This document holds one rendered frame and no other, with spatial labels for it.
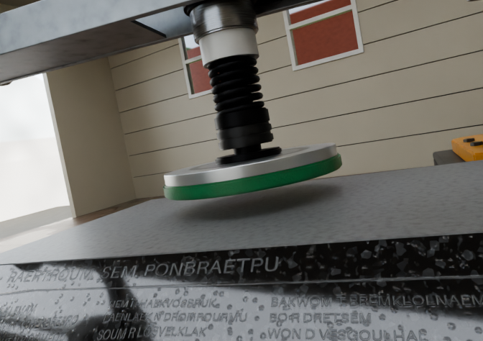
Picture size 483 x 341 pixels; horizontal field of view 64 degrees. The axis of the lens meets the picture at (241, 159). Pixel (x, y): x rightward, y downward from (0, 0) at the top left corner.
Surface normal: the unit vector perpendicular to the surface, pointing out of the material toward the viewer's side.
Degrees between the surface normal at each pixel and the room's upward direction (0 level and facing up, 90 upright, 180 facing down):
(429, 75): 90
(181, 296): 45
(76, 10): 90
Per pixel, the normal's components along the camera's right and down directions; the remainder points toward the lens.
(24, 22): -0.26, 0.10
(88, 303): -0.38, -0.62
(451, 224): -0.18, -0.98
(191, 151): -0.49, 0.14
